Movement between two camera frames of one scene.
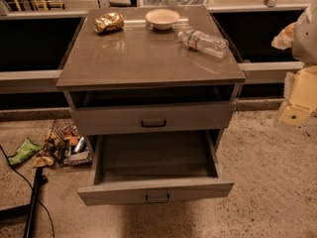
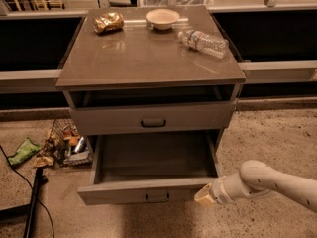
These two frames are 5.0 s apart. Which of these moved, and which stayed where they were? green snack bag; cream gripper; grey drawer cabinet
Moved: cream gripper
Stayed: green snack bag; grey drawer cabinet
